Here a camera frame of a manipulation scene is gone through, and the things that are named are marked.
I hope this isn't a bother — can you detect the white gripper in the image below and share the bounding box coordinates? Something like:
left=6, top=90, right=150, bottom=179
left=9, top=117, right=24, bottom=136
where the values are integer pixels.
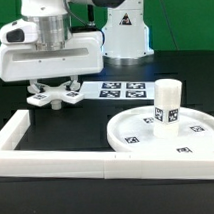
left=0, top=16, right=104, bottom=94

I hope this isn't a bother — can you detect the white cross-shaped table base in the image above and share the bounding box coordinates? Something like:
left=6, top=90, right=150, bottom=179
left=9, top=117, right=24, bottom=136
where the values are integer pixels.
left=27, top=82, right=85, bottom=110

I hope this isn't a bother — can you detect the white round table top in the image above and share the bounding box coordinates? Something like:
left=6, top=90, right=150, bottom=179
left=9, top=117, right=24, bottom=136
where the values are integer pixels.
left=107, top=105, right=214, bottom=155

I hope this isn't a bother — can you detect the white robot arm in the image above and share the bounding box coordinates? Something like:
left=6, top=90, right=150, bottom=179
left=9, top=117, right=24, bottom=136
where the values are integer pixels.
left=0, top=0, right=153, bottom=82

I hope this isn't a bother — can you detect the white marker tag sheet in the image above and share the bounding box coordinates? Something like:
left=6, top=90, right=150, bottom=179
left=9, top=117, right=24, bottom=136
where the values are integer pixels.
left=79, top=81, right=155, bottom=100

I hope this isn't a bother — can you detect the white U-shaped fence frame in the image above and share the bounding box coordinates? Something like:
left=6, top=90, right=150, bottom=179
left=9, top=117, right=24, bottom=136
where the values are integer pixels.
left=0, top=110, right=214, bottom=180

